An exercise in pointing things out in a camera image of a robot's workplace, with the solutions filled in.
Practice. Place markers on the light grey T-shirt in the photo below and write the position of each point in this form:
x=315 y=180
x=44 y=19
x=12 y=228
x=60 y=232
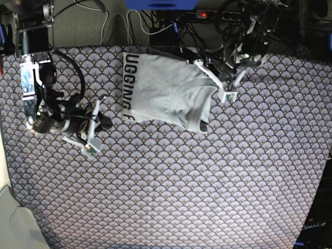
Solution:
x=160 y=86

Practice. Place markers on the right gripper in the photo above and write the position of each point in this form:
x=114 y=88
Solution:
x=80 y=119

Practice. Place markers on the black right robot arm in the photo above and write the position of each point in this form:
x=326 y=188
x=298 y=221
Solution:
x=44 y=107

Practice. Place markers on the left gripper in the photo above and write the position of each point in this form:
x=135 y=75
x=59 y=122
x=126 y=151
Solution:
x=226 y=66

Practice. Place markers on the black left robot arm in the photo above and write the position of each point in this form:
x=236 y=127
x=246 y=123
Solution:
x=248 y=44

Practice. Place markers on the white plastic bin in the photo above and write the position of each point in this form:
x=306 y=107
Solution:
x=19 y=228

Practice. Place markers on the black power adapter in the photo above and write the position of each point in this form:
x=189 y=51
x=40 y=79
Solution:
x=166 y=38

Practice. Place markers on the blue box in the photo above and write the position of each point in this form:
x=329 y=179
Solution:
x=161 y=4

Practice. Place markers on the fan-patterned tablecloth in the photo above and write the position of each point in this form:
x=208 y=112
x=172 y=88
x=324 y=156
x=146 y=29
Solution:
x=248 y=183

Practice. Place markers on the black power strip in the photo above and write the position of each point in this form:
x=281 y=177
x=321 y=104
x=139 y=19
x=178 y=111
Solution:
x=211 y=14

